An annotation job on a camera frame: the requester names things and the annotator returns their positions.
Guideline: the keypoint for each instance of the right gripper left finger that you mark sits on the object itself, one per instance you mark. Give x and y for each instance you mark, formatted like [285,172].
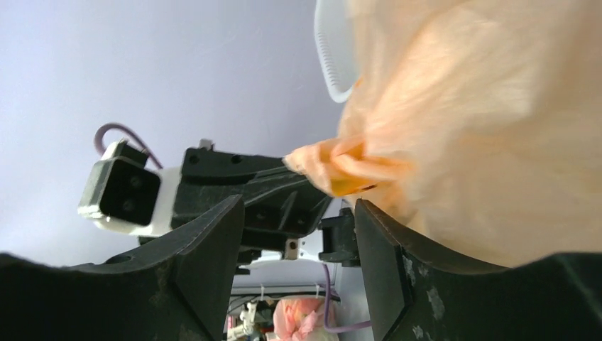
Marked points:
[176,287]

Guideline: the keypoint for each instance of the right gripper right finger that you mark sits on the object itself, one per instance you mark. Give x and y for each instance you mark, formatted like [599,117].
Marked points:
[418,289]

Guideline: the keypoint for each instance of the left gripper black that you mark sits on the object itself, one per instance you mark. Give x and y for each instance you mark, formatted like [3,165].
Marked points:
[276,200]

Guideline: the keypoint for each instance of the translucent plastic bag banana print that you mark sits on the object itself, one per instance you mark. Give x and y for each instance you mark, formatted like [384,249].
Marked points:
[475,123]

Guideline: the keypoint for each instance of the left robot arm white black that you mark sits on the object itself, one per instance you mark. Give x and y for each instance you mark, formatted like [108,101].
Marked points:
[331,241]

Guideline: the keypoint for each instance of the pink plastic bag background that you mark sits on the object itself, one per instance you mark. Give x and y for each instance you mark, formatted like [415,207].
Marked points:
[302,319]

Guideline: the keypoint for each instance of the white plastic basin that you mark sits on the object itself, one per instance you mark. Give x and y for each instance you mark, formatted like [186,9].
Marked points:
[333,38]

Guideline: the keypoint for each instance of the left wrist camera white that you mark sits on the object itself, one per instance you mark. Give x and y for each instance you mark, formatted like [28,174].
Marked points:
[122,195]

